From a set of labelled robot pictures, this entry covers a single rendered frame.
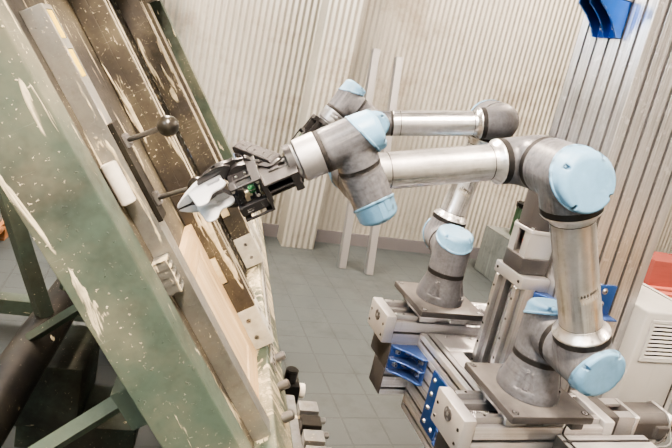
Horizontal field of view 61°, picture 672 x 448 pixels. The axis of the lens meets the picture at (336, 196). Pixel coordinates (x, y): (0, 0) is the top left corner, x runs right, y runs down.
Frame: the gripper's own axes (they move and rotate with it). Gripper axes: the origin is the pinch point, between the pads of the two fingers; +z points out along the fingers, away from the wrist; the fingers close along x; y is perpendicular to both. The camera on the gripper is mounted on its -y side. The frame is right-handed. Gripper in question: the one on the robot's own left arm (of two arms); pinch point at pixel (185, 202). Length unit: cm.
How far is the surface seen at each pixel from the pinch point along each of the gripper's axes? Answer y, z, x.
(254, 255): -79, 7, 88
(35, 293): -67, 71, 55
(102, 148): -14.0, 10.6, -8.3
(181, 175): -41.6, 7.0, 20.4
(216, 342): 2.2, 9.2, 32.7
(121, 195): -7.6, 10.6, -1.7
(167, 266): -1.5, 9.4, 12.4
